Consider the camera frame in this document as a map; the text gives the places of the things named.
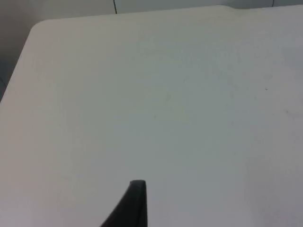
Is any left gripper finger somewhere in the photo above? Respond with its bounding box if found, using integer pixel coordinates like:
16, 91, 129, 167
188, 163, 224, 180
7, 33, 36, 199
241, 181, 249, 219
99, 180, 148, 227

